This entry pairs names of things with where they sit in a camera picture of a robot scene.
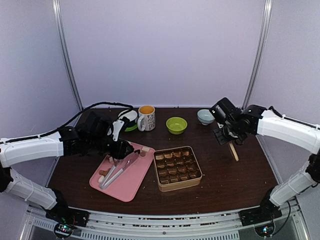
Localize white cube chocolate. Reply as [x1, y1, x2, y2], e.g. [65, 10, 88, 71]
[141, 146, 150, 152]

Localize aluminium frame post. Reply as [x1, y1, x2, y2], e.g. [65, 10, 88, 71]
[52, 0, 83, 110]
[242, 0, 273, 109]

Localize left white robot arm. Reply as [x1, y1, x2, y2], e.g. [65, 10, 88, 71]
[0, 112, 134, 222]

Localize left aluminium frame post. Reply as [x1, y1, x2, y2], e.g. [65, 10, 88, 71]
[52, 0, 83, 110]

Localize white dark blue bowl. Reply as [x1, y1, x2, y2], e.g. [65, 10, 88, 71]
[118, 110, 138, 128]

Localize front aluminium rail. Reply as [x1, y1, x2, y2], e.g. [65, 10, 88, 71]
[19, 197, 308, 240]

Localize white metal tongs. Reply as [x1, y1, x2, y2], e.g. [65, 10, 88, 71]
[99, 152, 140, 190]

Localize right circuit board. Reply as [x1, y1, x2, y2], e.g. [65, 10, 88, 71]
[254, 223, 275, 238]

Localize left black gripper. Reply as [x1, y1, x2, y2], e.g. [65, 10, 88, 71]
[87, 136, 134, 160]

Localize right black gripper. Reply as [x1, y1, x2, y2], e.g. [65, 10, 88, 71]
[213, 123, 241, 145]

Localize pale blue ceramic bowl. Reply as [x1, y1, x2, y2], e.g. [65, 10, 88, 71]
[197, 109, 215, 126]

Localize left circuit board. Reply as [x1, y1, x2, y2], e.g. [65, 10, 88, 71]
[53, 223, 76, 239]

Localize brown chocolate on tray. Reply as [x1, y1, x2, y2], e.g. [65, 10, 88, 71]
[99, 170, 109, 177]

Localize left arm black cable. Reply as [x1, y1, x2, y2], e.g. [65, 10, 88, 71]
[0, 101, 134, 146]

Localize gold chocolate tin box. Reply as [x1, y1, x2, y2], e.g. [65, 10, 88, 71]
[153, 146, 203, 192]

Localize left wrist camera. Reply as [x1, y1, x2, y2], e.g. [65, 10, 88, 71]
[107, 116, 130, 142]

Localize circuit board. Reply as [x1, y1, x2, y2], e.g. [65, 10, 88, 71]
[254, 223, 275, 238]
[53, 223, 76, 239]

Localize lime green bowl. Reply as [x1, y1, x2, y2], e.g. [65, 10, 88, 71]
[166, 116, 188, 135]

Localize green saucer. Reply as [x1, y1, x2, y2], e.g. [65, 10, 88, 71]
[123, 123, 138, 132]

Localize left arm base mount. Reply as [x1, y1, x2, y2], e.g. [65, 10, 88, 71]
[44, 208, 90, 228]

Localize bear print tin lid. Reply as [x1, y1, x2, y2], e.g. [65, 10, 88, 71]
[228, 142, 239, 162]

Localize pink plastic tray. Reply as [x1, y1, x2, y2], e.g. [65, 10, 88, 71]
[89, 142, 155, 202]

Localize white chocolate on tray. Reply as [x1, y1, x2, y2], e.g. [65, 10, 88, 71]
[98, 175, 105, 183]

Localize white patterned mug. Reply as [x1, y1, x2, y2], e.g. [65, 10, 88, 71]
[137, 105, 156, 132]

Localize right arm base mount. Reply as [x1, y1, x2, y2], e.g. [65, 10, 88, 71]
[238, 206, 282, 227]

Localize right aluminium frame post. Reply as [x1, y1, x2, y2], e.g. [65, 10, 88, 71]
[242, 0, 273, 109]

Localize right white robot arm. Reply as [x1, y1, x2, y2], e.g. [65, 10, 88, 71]
[209, 97, 320, 221]

